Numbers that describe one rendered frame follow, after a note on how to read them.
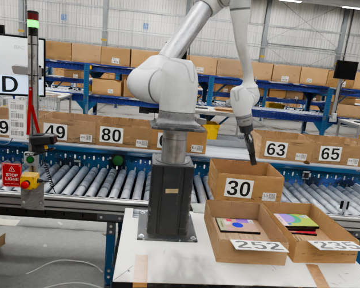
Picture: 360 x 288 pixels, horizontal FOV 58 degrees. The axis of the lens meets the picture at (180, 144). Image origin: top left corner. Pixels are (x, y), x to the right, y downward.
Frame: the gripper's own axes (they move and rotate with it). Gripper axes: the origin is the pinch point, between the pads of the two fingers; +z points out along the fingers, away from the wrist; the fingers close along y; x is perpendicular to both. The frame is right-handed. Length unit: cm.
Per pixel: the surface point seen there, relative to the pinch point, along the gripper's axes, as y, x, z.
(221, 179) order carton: 1.1, -19.9, 6.6
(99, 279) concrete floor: -24, -116, 66
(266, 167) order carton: -28.1, 12.9, 17.7
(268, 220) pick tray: 37.4, -6.3, 17.7
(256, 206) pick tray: 23.9, -8.0, 16.5
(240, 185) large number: 1.1, -10.3, 13.1
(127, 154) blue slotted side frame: -43, -75, -11
